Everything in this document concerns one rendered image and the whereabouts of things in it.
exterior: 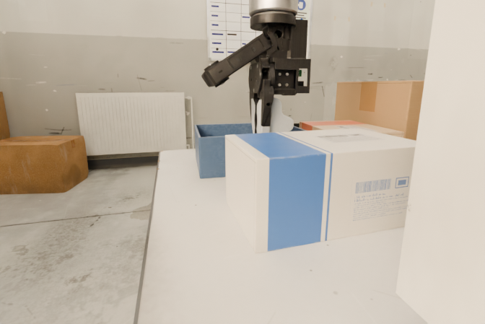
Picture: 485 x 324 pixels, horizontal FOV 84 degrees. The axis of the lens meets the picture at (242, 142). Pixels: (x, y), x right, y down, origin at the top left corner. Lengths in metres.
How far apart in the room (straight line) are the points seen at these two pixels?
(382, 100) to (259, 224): 0.44
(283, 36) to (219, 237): 0.31
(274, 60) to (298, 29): 0.07
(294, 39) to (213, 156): 0.22
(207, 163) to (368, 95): 0.38
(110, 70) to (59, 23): 0.57
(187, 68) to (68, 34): 1.12
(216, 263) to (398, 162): 0.20
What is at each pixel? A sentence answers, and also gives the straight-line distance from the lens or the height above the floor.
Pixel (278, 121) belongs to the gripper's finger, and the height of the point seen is 0.79.
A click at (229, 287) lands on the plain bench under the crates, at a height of 0.70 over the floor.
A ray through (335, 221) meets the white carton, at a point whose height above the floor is 0.72.
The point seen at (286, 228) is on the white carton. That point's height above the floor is 0.72.
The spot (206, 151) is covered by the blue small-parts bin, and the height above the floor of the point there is 0.75.
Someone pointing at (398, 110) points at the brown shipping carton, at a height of 0.81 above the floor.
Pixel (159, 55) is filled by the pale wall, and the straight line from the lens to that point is 3.02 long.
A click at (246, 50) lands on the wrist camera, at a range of 0.42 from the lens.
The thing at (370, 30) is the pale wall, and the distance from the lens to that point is 3.92.
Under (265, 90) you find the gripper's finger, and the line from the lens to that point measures 0.40.
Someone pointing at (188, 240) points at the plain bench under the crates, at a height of 0.70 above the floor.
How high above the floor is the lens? 0.85
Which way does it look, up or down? 12 degrees down
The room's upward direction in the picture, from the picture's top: straight up
